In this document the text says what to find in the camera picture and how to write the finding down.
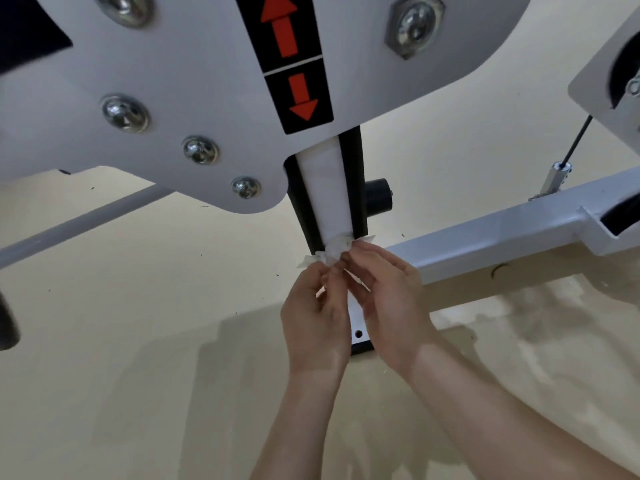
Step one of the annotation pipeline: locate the person's right hand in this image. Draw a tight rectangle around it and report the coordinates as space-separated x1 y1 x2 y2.
339 239 440 381

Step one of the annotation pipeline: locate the person's left hand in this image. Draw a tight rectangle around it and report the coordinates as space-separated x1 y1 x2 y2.
279 262 353 379

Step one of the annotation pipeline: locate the white cleaning wipe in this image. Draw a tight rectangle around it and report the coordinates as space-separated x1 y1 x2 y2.
297 233 376 298

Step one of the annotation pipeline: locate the white gym machine frame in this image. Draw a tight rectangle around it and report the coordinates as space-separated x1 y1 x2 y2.
0 0 640 357

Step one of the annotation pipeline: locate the person's left forearm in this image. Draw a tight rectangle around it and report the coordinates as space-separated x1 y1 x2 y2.
249 369 351 480

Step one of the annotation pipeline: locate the person's right forearm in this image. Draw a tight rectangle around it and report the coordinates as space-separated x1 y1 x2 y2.
405 334 640 480

